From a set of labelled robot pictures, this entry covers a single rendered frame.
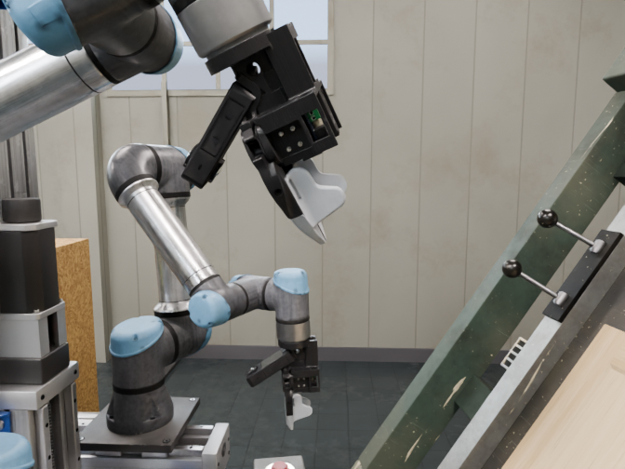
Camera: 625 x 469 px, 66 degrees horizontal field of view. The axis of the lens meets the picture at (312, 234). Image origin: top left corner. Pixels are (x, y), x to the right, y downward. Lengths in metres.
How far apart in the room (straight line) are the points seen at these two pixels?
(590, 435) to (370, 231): 3.28
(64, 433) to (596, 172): 1.27
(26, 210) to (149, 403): 0.52
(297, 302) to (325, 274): 3.06
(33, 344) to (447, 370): 0.87
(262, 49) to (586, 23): 4.21
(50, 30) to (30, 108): 0.17
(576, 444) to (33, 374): 0.90
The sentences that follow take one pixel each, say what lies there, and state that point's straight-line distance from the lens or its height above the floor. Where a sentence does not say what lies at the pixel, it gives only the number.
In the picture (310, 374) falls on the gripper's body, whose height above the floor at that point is 1.18.
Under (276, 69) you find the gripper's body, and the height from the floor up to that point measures 1.71.
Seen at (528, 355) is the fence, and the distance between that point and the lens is 1.03.
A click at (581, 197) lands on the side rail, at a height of 1.56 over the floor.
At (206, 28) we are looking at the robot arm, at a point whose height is 1.73.
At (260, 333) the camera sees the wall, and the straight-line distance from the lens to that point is 4.28.
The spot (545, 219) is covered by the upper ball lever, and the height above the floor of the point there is 1.53.
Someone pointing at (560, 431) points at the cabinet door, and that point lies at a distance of 0.94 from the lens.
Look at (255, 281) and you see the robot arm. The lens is 1.08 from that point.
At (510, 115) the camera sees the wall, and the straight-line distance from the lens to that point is 4.25.
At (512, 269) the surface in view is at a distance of 1.01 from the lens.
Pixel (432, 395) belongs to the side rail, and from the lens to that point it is 1.23.
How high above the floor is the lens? 1.62
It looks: 7 degrees down
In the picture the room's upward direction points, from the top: straight up
